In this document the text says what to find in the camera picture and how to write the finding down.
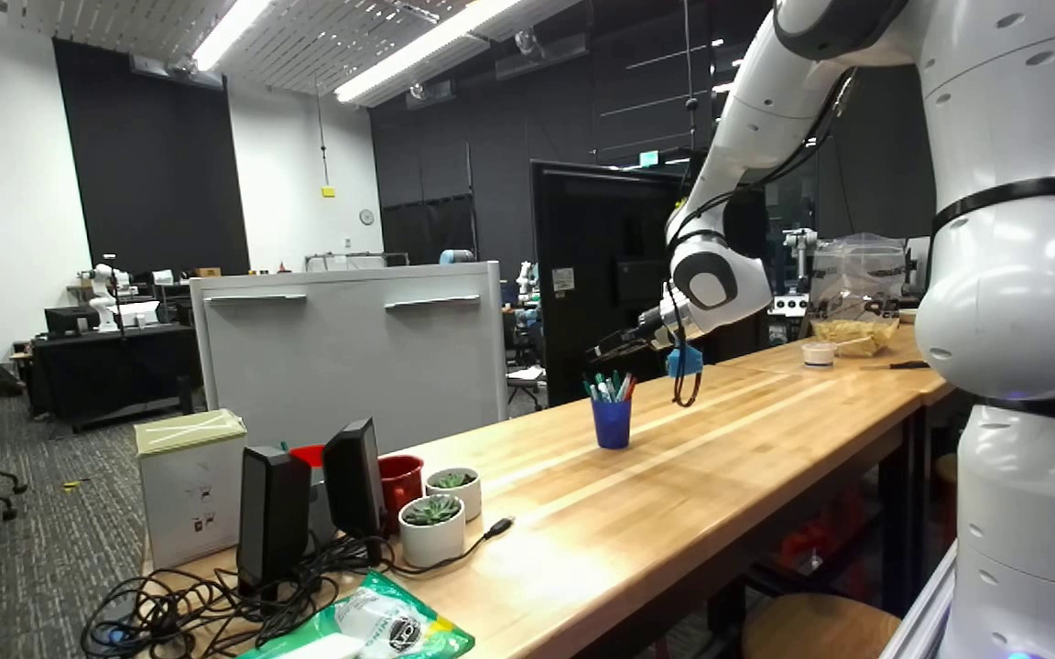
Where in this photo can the black desk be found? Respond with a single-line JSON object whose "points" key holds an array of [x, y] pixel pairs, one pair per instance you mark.
{"points": [[109, 373]]}

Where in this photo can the white paper sign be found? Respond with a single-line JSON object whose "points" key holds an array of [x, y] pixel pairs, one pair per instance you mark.
{"points": [[565, 279]]}

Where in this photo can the teal marker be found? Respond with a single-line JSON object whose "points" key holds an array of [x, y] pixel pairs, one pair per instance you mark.
{"points": [[593, 386]]}

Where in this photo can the clear plastic container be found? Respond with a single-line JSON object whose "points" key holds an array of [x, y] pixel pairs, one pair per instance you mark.
{"points": [[859, 275]]}

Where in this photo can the black pen on table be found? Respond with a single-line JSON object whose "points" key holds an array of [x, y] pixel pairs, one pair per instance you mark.
{"points": [[909, 365]]}

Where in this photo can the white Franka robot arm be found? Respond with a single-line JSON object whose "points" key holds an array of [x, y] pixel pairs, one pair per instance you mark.
{"points": [[749, 123]]}

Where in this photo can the green wipes packet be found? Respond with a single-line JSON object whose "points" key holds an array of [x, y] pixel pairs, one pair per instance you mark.
{"points": [[428, 627]]}

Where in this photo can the round wooden stool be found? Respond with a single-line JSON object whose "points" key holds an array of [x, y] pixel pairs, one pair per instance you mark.
{"points": [[823, 627]]}

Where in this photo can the black wall panel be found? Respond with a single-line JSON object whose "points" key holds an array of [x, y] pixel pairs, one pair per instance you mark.
{"points": [[146, 159]]}

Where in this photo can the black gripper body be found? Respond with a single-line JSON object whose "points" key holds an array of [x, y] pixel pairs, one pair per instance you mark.
{"points": [[659, 324]]}

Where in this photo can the white green-rimmed bowls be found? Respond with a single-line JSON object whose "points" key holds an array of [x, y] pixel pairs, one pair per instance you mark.
{"points": [[433, 536]]}

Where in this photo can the orange marker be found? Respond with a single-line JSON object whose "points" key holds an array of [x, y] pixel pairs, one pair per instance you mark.
{"points": [[622, 389]]}

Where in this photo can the blue plastic cup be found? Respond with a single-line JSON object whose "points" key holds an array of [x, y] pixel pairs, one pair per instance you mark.
{"points": [[610, 425]]}

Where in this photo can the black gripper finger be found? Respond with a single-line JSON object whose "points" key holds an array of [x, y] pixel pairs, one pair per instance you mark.
{"points": [[620, 334], [628, 348]]}

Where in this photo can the white marker with green cap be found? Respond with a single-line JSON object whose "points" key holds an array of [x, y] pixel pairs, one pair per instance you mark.
{"points": [[610, 386]]}

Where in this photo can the ceiling light strip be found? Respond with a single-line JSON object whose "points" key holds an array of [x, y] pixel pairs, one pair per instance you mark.
{"points": [[233, 33], [428, 46]]}

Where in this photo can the small white cup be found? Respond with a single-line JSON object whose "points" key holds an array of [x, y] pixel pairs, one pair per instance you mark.
{"points": [[819, 354]]}

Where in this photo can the white cardboard box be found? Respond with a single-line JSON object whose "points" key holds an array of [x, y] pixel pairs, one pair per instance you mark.
{"points": [[192, 489]]}

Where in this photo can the red cup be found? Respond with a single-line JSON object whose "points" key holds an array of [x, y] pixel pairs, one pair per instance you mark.
{"points": [[401, 489]]}

